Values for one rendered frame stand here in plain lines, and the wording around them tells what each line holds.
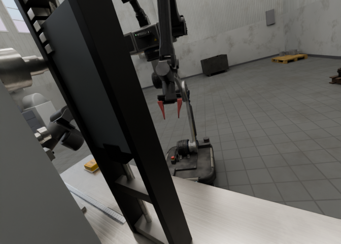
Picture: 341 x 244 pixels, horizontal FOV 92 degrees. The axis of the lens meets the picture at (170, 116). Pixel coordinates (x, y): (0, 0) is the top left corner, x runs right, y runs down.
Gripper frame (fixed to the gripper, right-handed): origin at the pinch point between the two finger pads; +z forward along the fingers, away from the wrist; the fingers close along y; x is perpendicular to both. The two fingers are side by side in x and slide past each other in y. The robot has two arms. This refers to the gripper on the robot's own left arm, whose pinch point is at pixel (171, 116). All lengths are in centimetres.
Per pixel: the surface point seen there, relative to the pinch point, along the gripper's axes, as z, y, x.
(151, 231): 32.1, -6.2, -25.6
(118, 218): 31.7, -17.2, -17.3
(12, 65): -1, -21, -48
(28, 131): 10, -16, -49
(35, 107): -171, -485, 455
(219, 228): 32.2, 9.7, -26.1
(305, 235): 32, 25, -31
